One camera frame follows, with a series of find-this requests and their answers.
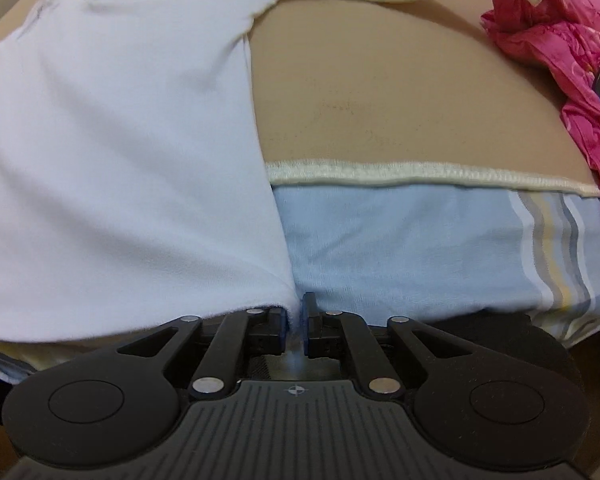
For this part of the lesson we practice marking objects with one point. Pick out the light blue striped bed sheet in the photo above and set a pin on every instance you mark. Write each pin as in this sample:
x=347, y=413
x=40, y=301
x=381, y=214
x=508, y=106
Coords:
x=405, y=250

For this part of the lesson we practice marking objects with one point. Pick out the tan mattress with cream piping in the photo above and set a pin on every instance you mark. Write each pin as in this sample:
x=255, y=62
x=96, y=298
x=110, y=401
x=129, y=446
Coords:
x=380, y=110

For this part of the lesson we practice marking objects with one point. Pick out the white long-sleeved shirt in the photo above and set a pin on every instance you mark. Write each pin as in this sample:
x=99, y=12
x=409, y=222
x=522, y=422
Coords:
x=130, y=160

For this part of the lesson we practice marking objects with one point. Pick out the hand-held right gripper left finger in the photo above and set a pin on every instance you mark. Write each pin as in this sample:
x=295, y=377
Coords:
x=282, y=327

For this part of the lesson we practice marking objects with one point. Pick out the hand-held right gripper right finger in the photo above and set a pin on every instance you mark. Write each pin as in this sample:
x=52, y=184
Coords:
x=307, y=322

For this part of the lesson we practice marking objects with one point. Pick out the pink floral blanket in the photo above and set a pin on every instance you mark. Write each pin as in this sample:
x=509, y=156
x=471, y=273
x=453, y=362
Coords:
x=555, y=35

